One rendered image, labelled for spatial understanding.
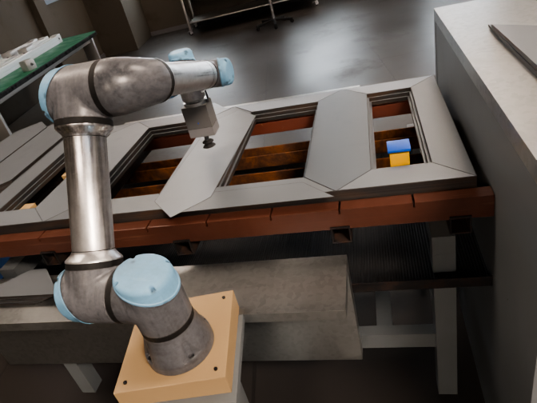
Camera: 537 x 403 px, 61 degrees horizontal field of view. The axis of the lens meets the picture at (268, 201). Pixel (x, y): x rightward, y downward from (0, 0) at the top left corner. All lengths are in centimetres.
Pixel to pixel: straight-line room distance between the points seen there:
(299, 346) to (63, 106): 94
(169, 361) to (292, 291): 36
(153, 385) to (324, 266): 51
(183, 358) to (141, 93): 54
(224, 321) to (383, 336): 65
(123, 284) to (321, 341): 72
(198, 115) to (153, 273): 70
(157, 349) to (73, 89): 54
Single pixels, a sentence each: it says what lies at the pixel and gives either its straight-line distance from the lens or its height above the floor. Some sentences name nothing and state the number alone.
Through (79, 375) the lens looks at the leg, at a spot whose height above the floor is 11.
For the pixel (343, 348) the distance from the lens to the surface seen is 146.
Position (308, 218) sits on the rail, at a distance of 119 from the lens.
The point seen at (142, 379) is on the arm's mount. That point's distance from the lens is 107.
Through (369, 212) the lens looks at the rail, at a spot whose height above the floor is 81.
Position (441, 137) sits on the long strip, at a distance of 139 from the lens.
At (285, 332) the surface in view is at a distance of 143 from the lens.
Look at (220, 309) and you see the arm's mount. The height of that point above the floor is 74.
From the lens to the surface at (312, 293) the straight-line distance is 116.
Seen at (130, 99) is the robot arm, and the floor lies 124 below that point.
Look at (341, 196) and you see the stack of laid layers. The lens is 120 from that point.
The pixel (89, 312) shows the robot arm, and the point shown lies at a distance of 100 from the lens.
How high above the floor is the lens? 148
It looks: 31 degrees down
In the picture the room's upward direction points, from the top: 15 degrees counter-clockwise
